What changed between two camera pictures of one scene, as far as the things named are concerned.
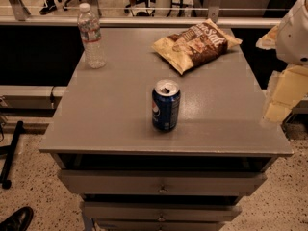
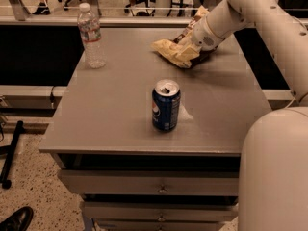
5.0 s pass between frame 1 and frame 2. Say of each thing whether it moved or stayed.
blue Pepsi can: stayed
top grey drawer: stayed
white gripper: moved
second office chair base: stayed
